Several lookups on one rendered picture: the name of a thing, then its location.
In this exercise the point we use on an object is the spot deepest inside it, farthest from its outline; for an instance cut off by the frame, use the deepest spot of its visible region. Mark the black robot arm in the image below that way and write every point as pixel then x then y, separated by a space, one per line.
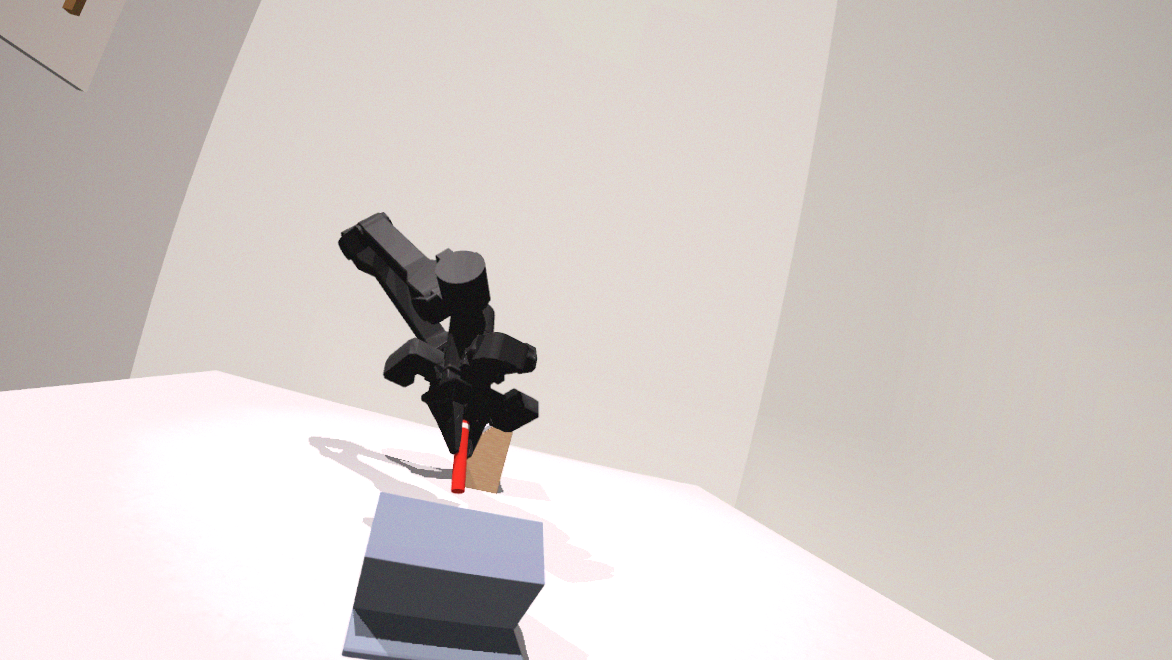
pixel 427 291

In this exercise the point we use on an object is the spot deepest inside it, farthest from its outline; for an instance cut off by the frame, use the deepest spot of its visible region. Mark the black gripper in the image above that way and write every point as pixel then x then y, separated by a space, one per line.
pixel 450 386

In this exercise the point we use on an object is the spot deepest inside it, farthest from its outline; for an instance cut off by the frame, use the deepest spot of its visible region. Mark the red peg with white band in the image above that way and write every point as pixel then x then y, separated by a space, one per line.
pixel 459 463

